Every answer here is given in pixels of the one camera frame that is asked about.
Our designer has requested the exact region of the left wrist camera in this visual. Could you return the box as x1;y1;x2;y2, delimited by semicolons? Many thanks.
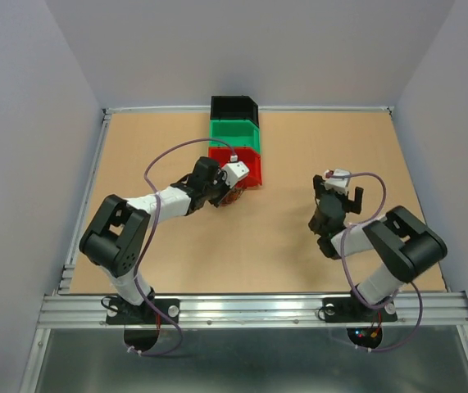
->
221;161;250;187

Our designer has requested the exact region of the aluminium rail frame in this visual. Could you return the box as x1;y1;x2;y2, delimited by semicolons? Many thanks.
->
36;106;468;328

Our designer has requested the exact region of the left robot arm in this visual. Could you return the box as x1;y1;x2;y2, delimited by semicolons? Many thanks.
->
79;156;249;323

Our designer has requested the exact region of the thin cable bundle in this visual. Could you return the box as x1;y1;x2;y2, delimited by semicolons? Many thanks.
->
219;186;245;206

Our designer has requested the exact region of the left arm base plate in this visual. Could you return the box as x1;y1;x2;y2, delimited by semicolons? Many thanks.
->
100;295;180;325

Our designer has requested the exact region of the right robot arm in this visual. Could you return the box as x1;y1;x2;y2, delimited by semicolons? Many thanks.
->
308;169;448;322

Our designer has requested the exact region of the red plastic bin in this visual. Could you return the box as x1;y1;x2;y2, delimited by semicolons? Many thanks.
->
208;146;263;188

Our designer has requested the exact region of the green plastic bin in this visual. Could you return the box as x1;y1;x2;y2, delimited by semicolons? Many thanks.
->
210;120;261;153

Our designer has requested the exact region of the black plastic bin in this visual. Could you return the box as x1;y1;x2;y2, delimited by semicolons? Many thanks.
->
210;95;259;126

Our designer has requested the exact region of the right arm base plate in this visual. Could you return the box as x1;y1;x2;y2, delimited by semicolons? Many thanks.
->
317;296;398;323

